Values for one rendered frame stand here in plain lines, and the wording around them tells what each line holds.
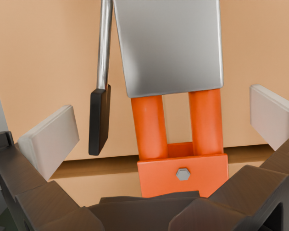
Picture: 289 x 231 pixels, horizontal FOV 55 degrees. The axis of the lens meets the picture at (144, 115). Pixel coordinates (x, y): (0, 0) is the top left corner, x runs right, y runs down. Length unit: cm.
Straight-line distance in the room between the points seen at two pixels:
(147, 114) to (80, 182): 22
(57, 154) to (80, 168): 22
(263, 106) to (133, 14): 10
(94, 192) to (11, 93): 16
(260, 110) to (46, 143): 13
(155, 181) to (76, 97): 18
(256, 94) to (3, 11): 29
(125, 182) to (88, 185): 5
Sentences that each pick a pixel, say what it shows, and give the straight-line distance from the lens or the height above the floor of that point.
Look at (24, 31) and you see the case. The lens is 36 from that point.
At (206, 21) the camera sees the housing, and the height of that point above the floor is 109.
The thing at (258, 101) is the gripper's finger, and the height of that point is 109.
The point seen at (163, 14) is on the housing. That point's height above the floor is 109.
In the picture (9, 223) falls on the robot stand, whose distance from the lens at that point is 115.
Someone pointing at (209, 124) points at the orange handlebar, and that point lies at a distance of 19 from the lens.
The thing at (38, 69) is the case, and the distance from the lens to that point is 36.
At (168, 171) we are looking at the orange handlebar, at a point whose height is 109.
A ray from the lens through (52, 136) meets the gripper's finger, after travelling 18.
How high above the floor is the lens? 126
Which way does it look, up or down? 73 degrees down
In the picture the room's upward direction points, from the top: 166 degrees counter-clockwise
